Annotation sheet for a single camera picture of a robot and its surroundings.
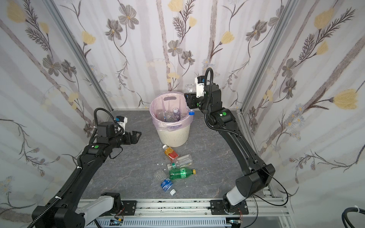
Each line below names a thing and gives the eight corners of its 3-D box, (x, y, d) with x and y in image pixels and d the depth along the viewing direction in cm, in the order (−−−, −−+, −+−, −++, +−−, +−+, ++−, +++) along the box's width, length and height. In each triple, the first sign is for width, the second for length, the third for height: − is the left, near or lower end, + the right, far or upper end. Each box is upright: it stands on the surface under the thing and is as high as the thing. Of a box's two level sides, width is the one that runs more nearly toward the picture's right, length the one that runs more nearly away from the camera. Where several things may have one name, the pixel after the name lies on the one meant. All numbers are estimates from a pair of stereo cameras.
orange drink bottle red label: (160, 151, 98) (159, 146, 93) (166, 146, 101) (165, 142, 96) (173, 163, 92) (172, 159, 88) (179, 158, 95) (178, 154, 90)
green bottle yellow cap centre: (169, 179, 86) (169, 176, 81) (170, 170, 90) (169, 166, 85) (195, 179, 86) (196, 176, 81) (195, 170, 90) (195, 166, 85)
